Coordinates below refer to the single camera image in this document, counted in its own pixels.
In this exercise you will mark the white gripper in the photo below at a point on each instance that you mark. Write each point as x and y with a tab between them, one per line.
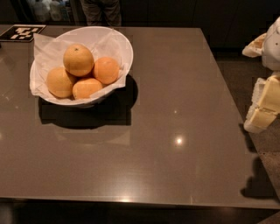
272	46

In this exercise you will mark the orange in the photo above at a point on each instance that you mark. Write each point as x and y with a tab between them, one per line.
83	88
60	82
78	60
106	70

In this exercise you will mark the white bowl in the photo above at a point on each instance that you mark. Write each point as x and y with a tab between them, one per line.
122	46

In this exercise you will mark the person legs in background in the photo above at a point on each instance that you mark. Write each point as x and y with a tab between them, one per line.
97	11

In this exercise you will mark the white paper liner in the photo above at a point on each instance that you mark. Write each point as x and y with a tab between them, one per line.
46	55

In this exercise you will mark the bottles in background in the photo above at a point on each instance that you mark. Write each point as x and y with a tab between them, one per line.
51	10

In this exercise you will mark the black white marker tag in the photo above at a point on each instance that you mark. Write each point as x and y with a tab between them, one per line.
21	32

